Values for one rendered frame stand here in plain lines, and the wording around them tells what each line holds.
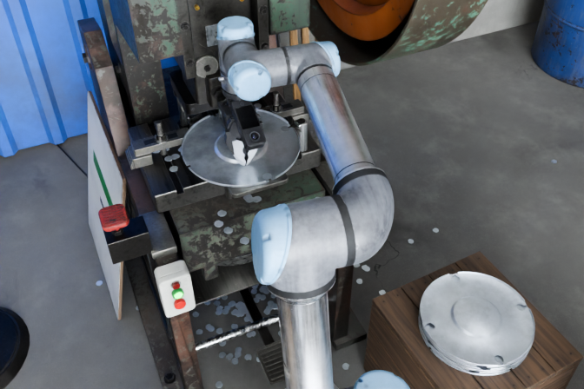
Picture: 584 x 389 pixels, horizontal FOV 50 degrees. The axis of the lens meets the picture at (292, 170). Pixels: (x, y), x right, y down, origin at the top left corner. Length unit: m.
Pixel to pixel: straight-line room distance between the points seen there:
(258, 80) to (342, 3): 0.50
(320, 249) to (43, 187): 1.96
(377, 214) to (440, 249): 1.43
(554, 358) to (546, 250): 0.80
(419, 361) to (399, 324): 0.12
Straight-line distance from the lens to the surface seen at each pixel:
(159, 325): 2.16
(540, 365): 1.76
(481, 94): 3.23
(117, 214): 1.46
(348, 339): 2.08
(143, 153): 1.64
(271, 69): 1.22
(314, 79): 1.19
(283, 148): 1.54
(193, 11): 1.40
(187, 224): 1.57
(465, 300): 1.76
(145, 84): 1.76
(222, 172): 1.48
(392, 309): 1.77
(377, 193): 1.01
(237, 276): 1.88
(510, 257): 2.45
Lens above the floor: 1.76
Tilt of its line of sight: 42 degrees down
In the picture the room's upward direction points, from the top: straight up
